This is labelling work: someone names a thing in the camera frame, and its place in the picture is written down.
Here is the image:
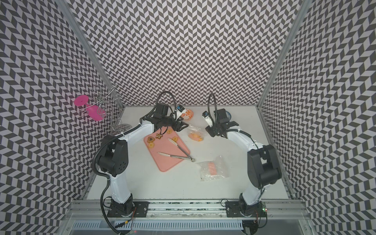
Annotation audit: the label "yellow cookies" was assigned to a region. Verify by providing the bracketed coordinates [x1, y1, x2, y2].
[189, 133, 203, 142]

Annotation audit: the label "orange patterned bowl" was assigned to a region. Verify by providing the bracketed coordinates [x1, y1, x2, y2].
[181, 109, 194, 121]

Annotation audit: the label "clear resealable bag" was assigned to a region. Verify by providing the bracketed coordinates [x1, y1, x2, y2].
[188, 125, 204, 142]

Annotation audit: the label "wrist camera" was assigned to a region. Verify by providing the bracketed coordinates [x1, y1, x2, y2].
[202, 111, 213, 127]
[176, 105, 187, 115]

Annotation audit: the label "clear bag with pink contents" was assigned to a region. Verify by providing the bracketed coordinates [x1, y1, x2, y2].
[197, 156, 229, 181]

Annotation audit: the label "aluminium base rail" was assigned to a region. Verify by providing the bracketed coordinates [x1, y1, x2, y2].
[57, 199, 316, 235]

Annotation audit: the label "pink stemmed glass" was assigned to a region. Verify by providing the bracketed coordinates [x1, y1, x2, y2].
[73, 95, 106, 121]

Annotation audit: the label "blue patterned bowl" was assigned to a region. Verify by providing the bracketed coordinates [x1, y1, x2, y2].
[226, 111, 232, 120]

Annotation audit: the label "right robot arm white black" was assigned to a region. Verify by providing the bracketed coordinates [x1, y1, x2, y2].
[202, 93, 282, 217]

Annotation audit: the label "pink plastic tray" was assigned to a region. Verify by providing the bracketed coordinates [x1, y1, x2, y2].
[144, 127, 191, 172]

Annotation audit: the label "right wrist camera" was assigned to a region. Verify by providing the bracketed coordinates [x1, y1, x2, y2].
[202, 111, 213, 127]

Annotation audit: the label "heart chocolate cookie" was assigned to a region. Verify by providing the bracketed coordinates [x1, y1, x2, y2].
[147, 136, 155, 143]

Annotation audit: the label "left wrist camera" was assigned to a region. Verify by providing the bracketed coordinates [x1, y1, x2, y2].
[176, 105, 187, 115]

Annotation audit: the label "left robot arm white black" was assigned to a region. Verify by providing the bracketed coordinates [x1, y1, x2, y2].
[92, 91, 189, 217]

